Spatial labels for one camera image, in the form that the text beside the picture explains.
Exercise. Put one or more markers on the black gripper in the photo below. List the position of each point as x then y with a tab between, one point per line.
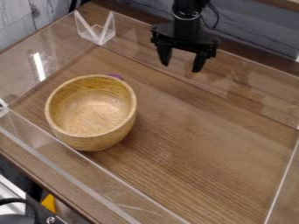
185	37

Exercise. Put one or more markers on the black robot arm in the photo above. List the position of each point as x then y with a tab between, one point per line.
187	13

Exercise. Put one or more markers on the purple eggplant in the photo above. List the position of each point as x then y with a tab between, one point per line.
117	76

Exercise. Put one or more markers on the brown wooden bowl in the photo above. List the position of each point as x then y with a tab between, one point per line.
91	111

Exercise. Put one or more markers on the clear acrylic tray walls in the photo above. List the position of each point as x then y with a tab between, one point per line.
212	156

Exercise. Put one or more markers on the black device with yellow label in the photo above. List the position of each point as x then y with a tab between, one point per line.
45	212

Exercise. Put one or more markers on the clear acrylic corner bracket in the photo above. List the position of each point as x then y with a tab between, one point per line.
99	34

